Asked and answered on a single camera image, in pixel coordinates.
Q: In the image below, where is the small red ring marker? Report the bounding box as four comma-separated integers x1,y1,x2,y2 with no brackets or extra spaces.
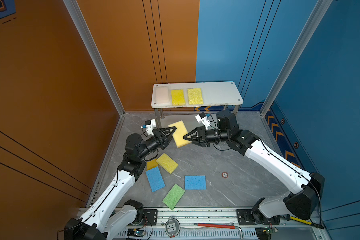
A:
222,172,229,179

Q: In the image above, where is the yellow foam sponge front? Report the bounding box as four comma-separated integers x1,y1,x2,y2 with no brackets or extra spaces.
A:
171,89,186,106

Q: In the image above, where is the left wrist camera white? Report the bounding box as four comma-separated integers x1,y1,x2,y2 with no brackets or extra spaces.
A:
141,119,157,137

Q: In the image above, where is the round grey socket plate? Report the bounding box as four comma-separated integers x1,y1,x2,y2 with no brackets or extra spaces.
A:
165,217,181,238

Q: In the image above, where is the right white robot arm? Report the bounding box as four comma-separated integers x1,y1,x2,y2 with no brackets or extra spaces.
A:
183,110,325,225

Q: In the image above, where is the white foam sponge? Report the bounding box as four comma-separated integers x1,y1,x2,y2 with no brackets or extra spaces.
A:
154,87,170,105

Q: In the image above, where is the aluminium left corner post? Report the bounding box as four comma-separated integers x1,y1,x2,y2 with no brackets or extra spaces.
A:
62,0,126,117

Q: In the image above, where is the aluminium front rail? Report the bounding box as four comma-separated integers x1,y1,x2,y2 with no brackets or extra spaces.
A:
68,206,331,240

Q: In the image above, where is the orange-yellow thick sponge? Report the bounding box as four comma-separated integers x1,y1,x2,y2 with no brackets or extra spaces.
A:
168,121,192,148

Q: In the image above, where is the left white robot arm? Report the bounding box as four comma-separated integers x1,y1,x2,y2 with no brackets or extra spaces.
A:
62,127,177,240

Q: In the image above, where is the white two-tier metal shelf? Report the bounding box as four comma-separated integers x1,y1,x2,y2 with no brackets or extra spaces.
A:
151,82,244,128

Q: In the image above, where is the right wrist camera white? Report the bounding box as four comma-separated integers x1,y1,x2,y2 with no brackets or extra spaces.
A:
195,113,211,130

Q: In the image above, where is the small orange-yellow sponge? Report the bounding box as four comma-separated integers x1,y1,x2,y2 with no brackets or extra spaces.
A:
146,159,159,171

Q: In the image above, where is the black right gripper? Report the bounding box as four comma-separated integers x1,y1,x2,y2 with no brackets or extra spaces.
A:
183,126,230,147

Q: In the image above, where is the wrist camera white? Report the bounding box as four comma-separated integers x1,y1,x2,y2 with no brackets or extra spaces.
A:
141,119,157,137
195,113,211,130

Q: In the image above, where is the blue cellulose sponge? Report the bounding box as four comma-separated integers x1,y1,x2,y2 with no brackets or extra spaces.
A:
146,167,165,192
185,176,207,190

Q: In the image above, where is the red handled tool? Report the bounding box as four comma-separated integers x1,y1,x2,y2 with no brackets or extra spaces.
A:
194,223,244,240

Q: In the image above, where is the green cellulose sponge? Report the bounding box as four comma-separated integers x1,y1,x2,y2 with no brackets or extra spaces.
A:
163,184,185,210

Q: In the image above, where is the circuit board right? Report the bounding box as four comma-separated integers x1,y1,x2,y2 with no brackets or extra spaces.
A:
263,227,279,235

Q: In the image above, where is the green circuit board left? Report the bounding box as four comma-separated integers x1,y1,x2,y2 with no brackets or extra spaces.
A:
126,229,147,239

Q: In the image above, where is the yellow cellulose sponge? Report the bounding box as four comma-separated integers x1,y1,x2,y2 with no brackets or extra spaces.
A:
156,153,179,174
187,88,204,105

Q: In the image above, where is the aluminium corner post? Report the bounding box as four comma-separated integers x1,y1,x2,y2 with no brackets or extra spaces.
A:
260,0,333,117
62,0,126,117

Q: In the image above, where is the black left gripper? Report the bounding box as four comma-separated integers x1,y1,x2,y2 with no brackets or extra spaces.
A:
137,127,176,163

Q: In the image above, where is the aluminium right corner post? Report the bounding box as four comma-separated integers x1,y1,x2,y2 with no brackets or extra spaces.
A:
260,0,333,117

